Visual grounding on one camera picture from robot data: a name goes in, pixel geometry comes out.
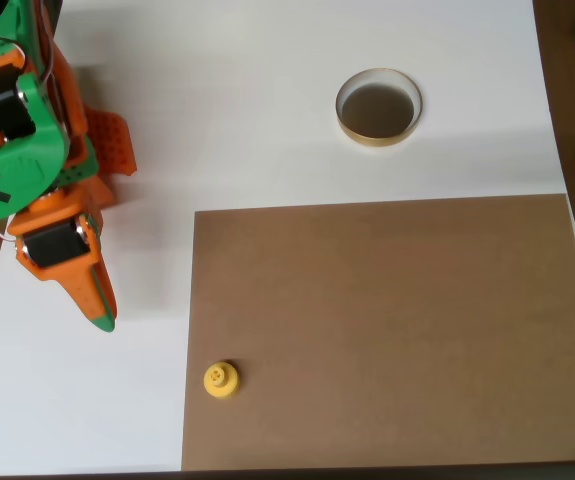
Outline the round shallow wooden dish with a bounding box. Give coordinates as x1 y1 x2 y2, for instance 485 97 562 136
335 67 424 148

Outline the brown fibreboard sheet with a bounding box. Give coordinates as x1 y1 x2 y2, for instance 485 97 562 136
180 192 575 472

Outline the small yellow plastic piece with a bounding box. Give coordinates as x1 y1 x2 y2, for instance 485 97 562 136
203 359 242 400

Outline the large white board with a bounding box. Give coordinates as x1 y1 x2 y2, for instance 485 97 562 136
0 0 575 476

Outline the orange robot base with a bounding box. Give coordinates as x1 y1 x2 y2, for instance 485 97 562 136
84 106 139 179

